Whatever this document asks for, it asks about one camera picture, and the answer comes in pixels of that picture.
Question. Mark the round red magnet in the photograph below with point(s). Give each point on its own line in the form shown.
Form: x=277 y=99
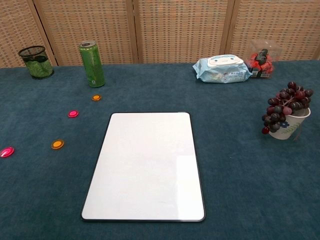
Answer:
x=6 y=152
x=73 y=114

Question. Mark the green drink can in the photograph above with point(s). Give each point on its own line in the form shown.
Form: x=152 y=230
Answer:
x=92 y=67

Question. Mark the dark red grape bunch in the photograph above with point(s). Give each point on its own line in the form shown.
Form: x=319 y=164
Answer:
x=287 y=100

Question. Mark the flower print paper cup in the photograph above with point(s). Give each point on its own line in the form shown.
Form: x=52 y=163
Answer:
x=285 y=130

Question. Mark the round yellow magnet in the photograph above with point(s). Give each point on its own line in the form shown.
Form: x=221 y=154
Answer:
x=96 y=97
x=57 y=144

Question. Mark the clear box of red clips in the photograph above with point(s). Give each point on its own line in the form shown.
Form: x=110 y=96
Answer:
x=262 y=65

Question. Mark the black mesh pen holder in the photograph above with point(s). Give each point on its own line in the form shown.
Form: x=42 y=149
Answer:
x=37 y=67

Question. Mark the blue wet wipes pack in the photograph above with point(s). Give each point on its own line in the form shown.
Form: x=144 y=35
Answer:
x=220 y=72

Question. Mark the woven bamboo folding screen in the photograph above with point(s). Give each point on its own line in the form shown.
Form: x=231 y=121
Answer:
x=175 y=30

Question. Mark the white magnetic board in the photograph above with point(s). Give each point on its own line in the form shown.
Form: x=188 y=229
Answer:
x=145 y=170

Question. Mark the teal table cloth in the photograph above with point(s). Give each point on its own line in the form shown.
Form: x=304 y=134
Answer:
x=250 y=187

